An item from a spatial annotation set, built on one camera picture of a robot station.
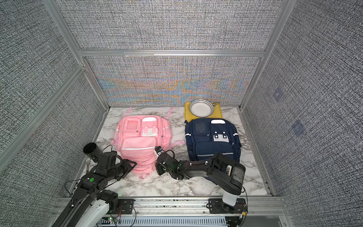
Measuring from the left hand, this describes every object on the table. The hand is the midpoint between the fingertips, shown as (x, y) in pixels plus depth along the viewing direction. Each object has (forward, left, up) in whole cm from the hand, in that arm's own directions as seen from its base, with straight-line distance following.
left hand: (138, 163), depth 77 cm
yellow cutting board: (+44, -55, -10) cm, 71 cm away
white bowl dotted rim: (+50, -42, -11) cm, 66 cm away
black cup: (+14, +33, -9) cm, 37 cm away
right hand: (+3, -8, -6) cm, 10 cm away
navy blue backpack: (+21, -42, -8) cm, 47 cm away
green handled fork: (+8, +36, -11) cm, 38 cm away
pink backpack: (+21, +5, -7) cm, 23 cm away
